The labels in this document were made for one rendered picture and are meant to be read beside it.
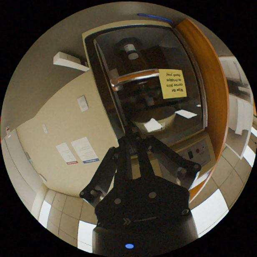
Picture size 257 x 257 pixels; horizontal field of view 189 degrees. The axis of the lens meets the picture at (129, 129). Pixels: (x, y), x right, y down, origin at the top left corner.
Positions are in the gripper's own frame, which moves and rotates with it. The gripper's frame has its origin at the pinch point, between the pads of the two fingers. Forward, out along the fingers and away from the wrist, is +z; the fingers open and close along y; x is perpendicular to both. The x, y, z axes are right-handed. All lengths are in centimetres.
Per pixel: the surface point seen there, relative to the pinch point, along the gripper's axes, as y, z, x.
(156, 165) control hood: 4.1, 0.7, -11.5
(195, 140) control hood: 19.5, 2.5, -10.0
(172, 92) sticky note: 12.9, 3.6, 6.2
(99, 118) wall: -22, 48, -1
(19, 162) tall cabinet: -284, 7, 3
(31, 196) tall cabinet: -284, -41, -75
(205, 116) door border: 26.2, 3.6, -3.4
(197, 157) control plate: 18.2, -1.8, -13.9
